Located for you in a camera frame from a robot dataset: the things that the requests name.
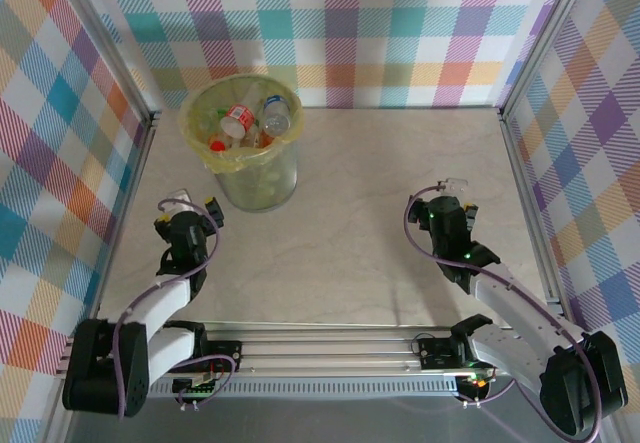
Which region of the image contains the clear bottle red cap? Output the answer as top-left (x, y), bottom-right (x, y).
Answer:
top-left (208, 137), bottom-right (241, 157)

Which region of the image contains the red label bottle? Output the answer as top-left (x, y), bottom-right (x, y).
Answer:
top-left (219, 104), bottom-right (259, 139)

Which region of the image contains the mesh waste bin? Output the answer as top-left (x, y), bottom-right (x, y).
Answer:
top-left (179, 73), bottom-right (306, 213)

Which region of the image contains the yellow bin liner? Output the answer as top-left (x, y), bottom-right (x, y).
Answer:
top-left (179, 73), bottom-right (306, 174)

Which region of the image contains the green controller board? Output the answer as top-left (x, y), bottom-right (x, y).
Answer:
top-left (171, 370), bottom-right (224, 407)
top-left (455, 370), bottom-right (496, 404)

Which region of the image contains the aluminium side rail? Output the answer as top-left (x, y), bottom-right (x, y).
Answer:
top-left (42, 110), bottom-right (162, 443)
top-left (499, 110), bottom-right (619, 443)

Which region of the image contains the aluminium back rail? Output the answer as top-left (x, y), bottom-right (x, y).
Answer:
top-left (302, 104), bottom-right (504, 113)

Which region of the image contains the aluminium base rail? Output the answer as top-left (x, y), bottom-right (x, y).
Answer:
top-left (57, 320), bottom-right (604, 380)

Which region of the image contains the aluminium frame post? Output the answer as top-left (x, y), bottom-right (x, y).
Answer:
top-left (499, 0), bottom-right (596, 119)
top-left (54, 0), bottom-right (154, 129)

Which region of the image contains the perforated cable duct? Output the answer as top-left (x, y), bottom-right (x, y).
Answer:
top-left (149, 381), bottom-right (461, 400)

